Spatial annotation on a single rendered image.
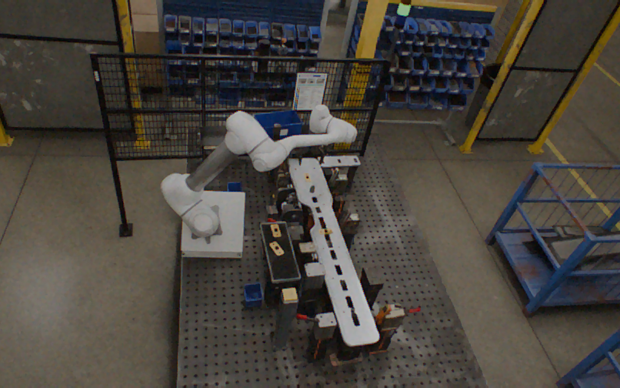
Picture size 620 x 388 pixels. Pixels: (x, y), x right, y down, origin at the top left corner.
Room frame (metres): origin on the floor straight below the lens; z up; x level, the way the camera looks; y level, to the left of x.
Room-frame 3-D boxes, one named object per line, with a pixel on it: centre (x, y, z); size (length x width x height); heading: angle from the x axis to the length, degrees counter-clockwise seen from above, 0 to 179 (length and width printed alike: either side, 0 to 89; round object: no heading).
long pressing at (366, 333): (1.81, -0.15, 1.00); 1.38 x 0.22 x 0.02; 22
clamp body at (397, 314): (1.35, -0.52, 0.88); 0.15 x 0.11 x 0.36; 112
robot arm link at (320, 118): (2.25, 0.02, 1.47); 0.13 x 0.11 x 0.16; 70
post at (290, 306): (1.24, 0.00, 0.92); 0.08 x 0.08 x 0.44; 22
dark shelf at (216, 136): (2.58, 0.38, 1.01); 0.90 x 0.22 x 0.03; 112
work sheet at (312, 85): (2.81, 0.15, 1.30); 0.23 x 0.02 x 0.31; 112
